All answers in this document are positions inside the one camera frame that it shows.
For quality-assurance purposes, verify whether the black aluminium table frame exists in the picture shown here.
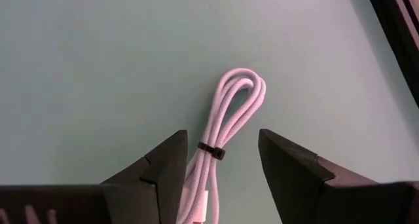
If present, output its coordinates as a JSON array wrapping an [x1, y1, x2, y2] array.
[[365, 0, 419, 109]]

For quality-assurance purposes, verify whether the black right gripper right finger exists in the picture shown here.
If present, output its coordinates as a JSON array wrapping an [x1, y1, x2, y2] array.
[[258, 128, 404, 224]]

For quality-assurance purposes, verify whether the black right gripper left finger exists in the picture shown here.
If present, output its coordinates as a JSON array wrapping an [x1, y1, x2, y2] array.
[[100, 129, 189, 224]]

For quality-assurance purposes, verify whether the white USB-C cable bundle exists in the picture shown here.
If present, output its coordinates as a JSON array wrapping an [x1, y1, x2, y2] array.
[[175, 67, 267, 224]]

